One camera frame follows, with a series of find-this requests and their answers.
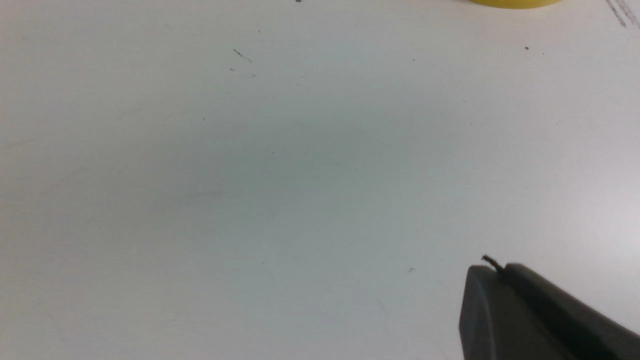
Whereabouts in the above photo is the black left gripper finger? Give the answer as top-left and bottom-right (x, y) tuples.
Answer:
(458, 255), (640, 360)

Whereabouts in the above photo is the bamboo steamer tray yellow rim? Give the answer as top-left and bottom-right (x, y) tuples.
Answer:
(470, 0), (560, 10)

